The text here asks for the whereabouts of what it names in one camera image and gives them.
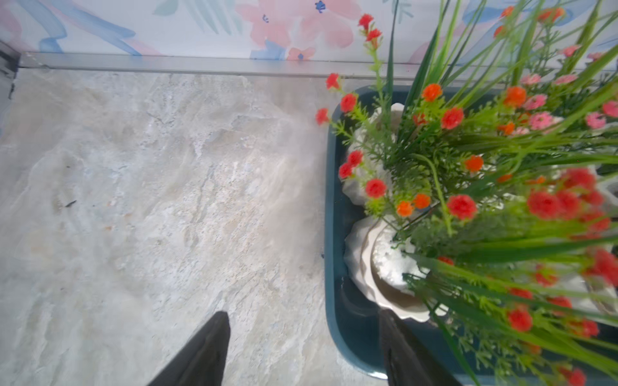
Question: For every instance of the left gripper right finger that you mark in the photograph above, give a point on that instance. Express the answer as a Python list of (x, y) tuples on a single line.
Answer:
[(407, 361)]

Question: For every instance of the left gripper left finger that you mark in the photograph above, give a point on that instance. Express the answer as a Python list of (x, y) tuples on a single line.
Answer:
[(203, 358)]

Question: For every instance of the potted plant red flowers back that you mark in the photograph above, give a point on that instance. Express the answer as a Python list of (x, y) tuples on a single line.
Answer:
[(518, 281)]

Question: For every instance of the potted plant red flowers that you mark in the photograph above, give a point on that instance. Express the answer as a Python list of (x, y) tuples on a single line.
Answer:
[(518, 281), (372, 123)]

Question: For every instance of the potted plant pink flowers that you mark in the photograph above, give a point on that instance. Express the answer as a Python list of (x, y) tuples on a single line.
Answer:
[(569, 120)]

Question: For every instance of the potted plant orange flowers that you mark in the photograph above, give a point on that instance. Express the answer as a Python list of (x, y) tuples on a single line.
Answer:
[(490, 43)]

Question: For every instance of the teal plastic storage box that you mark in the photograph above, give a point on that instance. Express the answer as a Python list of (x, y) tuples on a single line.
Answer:
[(429, 163)]

